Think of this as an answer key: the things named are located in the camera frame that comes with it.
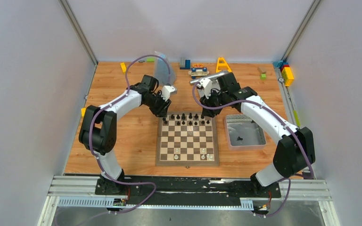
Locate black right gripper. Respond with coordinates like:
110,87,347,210
199,89,228,118

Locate wooden chess board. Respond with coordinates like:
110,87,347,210
156,112,220,167

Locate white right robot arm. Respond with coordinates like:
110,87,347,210
192,73,315,197

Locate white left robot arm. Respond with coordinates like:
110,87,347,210
79,75,177,194

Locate grey tray black pieces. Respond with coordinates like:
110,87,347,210
224,114,266,151

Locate silver metal cylinder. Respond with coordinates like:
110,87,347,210
189,70,229,85

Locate blue white toy car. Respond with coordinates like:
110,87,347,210
188,64,209,79

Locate yellow triangular toy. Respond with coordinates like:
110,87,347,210
215,57,232,73

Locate clear blue plastic bag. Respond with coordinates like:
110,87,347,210
154,51,177,86

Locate blue grey lego block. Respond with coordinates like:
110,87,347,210
179,57,191,70

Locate stacked coloured duplo blocks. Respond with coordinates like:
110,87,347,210
272,61,294,87

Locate yellow cube at left edge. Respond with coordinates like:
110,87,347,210
81,108,86,117

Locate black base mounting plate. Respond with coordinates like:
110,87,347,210
95,176,281,206

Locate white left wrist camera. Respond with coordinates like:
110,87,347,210
161,85,177,101

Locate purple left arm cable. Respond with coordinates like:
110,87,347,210
88,55,172,215

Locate yellow block by wall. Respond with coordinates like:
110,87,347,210
120,62,127,74

